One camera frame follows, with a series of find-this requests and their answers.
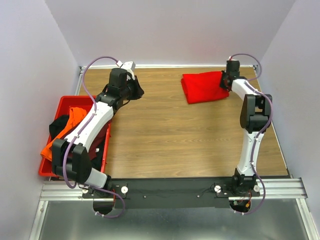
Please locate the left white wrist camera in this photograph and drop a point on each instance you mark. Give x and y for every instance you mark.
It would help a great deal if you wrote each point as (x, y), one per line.
(128, 66)

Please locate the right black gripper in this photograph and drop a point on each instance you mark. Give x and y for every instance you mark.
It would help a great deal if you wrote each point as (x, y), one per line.
(222, 75)

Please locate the orange t-shirt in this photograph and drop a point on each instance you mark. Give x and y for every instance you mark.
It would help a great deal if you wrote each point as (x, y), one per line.
(76, 115)

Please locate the maroon t-shirt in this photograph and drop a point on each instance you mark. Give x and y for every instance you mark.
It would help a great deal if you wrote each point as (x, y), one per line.
(98, 145)

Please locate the black t-shirt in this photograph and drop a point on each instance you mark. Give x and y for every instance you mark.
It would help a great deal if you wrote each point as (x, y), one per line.
(57, 126)

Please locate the red t-shirt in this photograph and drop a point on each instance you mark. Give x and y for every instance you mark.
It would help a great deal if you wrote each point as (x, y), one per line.
(203, 87)

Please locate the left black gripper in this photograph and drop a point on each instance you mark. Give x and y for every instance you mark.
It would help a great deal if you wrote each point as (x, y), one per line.
(139, 92)

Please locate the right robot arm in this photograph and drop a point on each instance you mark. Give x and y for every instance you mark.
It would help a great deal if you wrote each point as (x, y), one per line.
(255, 117)

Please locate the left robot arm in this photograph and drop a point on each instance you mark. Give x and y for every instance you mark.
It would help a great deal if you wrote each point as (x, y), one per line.
(70, 155)

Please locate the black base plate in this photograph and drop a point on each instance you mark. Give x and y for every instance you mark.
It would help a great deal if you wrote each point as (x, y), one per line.
(172, 193)

